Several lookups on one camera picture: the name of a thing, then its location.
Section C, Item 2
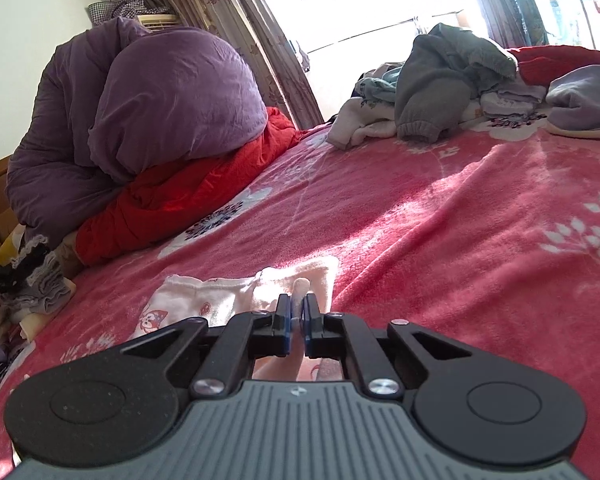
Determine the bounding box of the stack of folded clothes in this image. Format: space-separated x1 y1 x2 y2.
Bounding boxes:
0 237 76 401

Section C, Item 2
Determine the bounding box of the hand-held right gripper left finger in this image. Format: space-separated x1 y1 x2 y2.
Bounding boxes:
116 294 296 397

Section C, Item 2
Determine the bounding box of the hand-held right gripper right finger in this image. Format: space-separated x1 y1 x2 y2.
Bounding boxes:
302 294 477 397

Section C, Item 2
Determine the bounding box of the checked cloth bag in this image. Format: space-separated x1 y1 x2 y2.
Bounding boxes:
86 0 173 26

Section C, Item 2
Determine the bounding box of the red quilt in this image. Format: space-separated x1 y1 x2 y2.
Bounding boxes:
75 106 311 267

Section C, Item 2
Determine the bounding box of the beige slatted box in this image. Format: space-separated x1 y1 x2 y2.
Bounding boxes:
137 12 181 29

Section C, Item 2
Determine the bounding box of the pink printed garment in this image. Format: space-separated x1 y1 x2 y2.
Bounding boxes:
130 256 342 381

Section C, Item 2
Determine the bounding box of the white striped garment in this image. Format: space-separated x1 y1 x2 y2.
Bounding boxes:
480 82 548 118

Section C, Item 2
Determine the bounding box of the dark printed curtain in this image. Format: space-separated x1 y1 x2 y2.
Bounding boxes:
472 0 548 48

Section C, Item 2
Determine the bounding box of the pink floral blanket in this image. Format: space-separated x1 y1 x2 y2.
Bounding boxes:
0 117 600 471

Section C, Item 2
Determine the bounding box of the lavender cloth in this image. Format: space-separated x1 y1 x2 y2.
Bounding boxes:
545 65 600 138

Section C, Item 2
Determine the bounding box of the red cloth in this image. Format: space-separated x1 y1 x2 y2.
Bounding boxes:
507 45 600 88

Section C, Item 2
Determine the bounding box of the light blue printed garment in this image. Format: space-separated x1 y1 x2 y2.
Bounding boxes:
352 65 406 106

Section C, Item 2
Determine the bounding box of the beige patterned curtain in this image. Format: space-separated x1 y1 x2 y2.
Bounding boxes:
130 0 326 126

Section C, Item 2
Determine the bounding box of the purple duvet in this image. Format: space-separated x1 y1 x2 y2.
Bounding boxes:
5 16 270 251

